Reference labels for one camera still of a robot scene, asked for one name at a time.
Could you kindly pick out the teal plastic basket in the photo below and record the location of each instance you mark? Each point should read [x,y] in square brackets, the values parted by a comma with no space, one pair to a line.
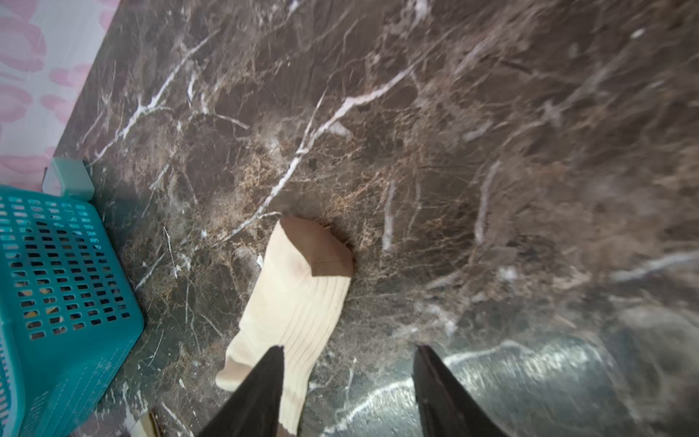
[69,318]

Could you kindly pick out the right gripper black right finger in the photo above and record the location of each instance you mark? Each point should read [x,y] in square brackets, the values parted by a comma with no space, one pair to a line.
[445,407]

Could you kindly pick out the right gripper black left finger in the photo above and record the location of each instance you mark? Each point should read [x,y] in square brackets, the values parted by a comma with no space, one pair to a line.
[253,409]

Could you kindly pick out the mint green small box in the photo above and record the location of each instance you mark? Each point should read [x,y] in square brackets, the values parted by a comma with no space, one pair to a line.
[68,178]

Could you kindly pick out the cream brown striped sock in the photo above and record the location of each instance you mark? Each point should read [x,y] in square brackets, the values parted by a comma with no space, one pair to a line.
[295,304]

